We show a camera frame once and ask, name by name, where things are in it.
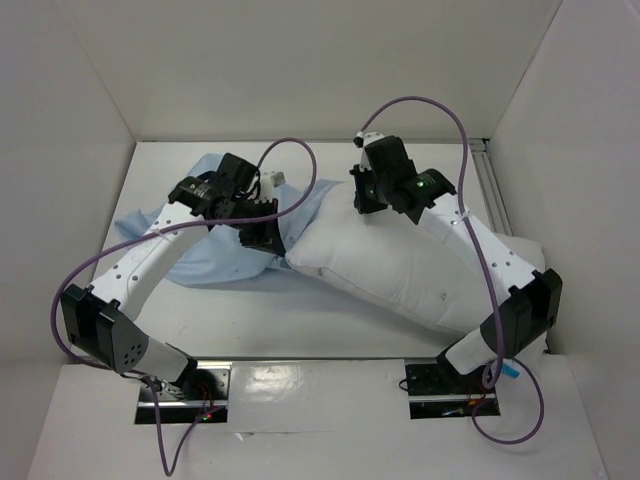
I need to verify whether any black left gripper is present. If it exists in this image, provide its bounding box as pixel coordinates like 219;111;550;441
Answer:
226;196;285;257

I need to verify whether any light blue pillowcase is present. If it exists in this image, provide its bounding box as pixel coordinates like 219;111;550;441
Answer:
115;153;341;288

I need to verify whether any white pillow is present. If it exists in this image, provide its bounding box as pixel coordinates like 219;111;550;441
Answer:
283;182;546;371

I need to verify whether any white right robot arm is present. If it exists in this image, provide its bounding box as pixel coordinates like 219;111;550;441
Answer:
350;132;562;392

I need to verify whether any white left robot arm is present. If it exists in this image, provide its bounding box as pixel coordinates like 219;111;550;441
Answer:
61;154;285;399

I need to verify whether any blue white pillow label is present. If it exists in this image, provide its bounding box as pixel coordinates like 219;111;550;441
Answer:
501;359;521;379

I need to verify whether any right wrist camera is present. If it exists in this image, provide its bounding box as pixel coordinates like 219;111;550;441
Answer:
353;131;385;149

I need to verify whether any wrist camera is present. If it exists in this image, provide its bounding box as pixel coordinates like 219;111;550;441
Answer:
259;171;286;197
353;131;385;149

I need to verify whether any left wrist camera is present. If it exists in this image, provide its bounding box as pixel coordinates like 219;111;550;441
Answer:
259;171;286;197

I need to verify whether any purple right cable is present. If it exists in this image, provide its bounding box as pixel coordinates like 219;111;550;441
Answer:
359;95;546;445

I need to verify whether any purple cable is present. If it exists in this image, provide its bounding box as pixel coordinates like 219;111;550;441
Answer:
52;137;319;476
359;95;546;445

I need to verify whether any aluminium frame rail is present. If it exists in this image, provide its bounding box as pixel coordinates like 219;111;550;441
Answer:
469;138;513;236

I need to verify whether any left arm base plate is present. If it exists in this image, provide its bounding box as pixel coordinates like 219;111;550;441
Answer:
135;360;232;425

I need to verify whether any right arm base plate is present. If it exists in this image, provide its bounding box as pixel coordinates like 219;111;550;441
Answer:
398;362;500;420

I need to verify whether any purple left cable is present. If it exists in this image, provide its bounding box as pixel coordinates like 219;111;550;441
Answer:
52;137;319;476

